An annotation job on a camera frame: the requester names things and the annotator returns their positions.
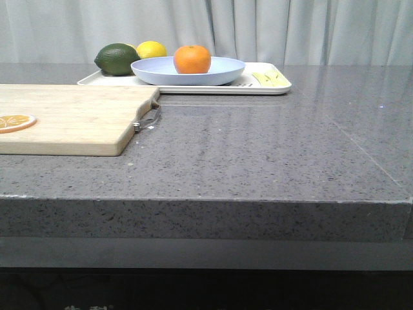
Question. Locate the orange mandarin fruit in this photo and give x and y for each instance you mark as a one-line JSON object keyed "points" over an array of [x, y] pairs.
{"points": [[192, 59]]}

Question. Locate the yellow plastic fork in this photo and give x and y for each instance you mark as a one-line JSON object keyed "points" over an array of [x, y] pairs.
{"points": [[276, 77]]}

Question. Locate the green lime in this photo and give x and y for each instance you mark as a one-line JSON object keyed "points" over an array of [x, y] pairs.
{"points": [[115, 59]]}

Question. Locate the yellow plastic knife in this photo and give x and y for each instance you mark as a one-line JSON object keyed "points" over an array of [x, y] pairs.
{"points": [[263, 80]]}

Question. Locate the cream white tray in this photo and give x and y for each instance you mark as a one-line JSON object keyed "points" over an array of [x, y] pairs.
{"points": [[247, 83]]}

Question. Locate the bamboo cutting board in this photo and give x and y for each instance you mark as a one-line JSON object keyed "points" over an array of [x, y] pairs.
{"points": [[74, 120]]}

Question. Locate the metal cutting board handle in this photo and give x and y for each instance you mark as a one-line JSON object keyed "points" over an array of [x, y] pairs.
{"points": [[150, 118]]}

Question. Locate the grey white curtain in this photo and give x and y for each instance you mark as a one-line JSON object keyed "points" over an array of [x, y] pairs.
{"points": [[279, 32]]}

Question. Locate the light blue plate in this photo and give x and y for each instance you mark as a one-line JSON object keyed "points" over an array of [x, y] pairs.
{"points": [[161, 71]]}

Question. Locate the orange slice toy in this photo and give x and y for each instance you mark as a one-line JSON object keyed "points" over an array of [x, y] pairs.
{"points": [[15, 122]]}

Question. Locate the yellow lemon front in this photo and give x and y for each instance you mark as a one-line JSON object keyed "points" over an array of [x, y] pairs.
{"points": [[150, 49]]}

